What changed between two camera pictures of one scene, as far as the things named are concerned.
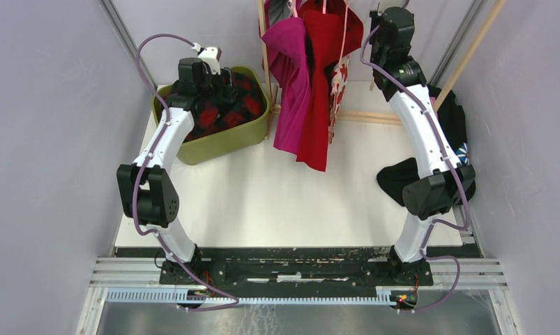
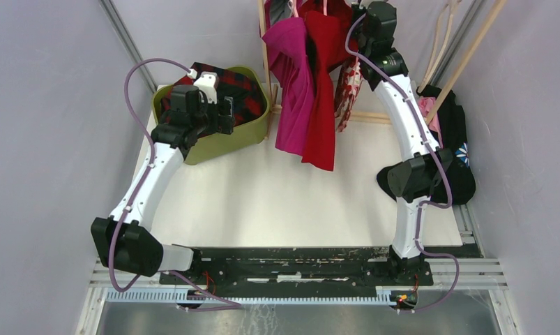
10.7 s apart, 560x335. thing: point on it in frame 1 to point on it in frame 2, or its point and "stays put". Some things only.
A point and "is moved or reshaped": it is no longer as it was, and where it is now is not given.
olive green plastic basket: x=199 y=151 stays put
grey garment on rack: x=277 y=10 stays put
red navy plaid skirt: x=213 y=116 stays put
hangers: x=379 y=14 is moved or reshaped
